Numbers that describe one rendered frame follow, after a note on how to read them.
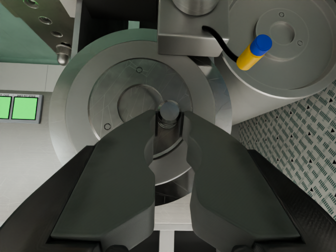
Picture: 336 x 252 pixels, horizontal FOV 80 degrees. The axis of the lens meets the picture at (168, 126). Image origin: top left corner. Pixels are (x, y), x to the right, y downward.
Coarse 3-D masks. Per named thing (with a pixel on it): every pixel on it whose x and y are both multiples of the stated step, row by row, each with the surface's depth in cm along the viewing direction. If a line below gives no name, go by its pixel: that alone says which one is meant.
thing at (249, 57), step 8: (216, 32) 13; (216, 40) 13; (256, 40) 9; (264, 40) 9; (224, 48) 12; (248, 48) 10; (256, 48) 9; (264, 48) 9; (232, 56) 12; (240, 56) 11; (248, 56) 10; (256, 56) 10; (240, 64) 11; (248, 64) 11
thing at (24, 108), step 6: (18, 102) 47; (24, 102) 47; (30, 102) 48; (18, 108) 47; (24, 108) 47; (30, 108) 47; (12, 114) 47; (18, 114) 47; (24, 114) 47; (30, 114) 47
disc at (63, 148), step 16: (112, 32) 17; (128, 32) 17; (144, 32) 17; (96, 48) 17; (80, 64) 17; (208, 64) 17; (64, 80) 16; (208, 80) 17; (64, 96) 16; (224, 96) 17; (64, 112) 16; (224, 112) 17; (64, 128) 16; (224, 128) 16; (64, 144) 16; (64, 160) 15; (192, 176) 16; (160, 192) 16; (176, 192) 16
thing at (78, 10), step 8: (80, 0) 18; (80, 8) 18; (80, 16) 18; (88, 16) 20; (80, 24) 18; (88, 24) 20; (96, 24) 22; (104, 24) 25; (112, 24) 29; (120, 24) 35; (80, 32) 18; (88, 32) 20; (96, 32) 22; (104, 32) 25; (72, 40) 17; (80, 40) 18; (88, 40) 20; (72, 48) 17; (80, 48) 18; (72, 56) 17
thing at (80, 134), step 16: (112, 48) 16; (128, 48) 16; (144, 48) 16; (96, 64) 16; (112, 64) 16; (176, 64) 16; (192, 64) 16; (80, 80) 15; (192, 80) 16; (80, 96) 15; (192, 96) 16; (208, 96) 16; (80, 112) 15; (208, 112) 16; (80, 128) 15; (80, 144) 15; (160, 160) 15; (176, 160) 15; (160, 176) 15; (176, 176) 15
